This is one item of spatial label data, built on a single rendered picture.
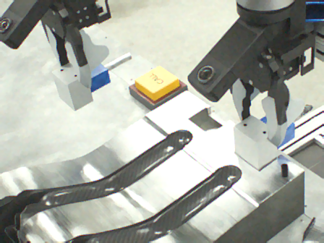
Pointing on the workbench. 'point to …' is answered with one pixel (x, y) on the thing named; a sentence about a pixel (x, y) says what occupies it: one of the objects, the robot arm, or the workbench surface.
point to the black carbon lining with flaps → (159, 150)
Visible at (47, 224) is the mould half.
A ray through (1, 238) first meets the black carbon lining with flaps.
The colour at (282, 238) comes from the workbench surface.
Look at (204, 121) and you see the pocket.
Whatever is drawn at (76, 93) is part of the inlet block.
